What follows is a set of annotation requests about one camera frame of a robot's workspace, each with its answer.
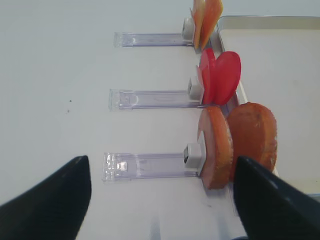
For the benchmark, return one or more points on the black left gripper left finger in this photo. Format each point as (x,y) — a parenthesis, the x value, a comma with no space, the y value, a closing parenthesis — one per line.
(54,209)

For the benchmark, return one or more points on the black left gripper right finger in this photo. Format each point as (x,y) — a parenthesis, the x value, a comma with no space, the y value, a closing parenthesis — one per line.
(271,209)

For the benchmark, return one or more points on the round bread slice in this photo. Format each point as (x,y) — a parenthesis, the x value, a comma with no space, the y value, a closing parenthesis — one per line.
(215,173)
(253,128)

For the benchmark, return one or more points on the clear bread slice holder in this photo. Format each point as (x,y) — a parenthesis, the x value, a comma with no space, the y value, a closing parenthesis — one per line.
(129,166)

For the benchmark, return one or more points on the clear tomato slice holder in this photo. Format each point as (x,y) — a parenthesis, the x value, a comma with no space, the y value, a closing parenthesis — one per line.
(158,99)

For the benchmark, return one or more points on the rear red tomato slice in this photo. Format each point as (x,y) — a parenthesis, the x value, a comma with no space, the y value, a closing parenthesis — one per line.
(207,70)

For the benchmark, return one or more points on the clear cheese slice holder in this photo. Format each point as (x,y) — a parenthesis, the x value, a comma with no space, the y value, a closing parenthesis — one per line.
(183,39)

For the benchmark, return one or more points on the front yellow cheese slice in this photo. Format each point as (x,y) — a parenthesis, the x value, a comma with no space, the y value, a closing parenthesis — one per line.
(212,12)

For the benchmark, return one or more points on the rear orange cheese slice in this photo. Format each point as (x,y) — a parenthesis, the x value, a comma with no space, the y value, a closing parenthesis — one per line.
(197,14)

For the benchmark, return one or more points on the white rectangular tray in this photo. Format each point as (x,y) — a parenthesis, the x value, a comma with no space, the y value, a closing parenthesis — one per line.
(280,59)

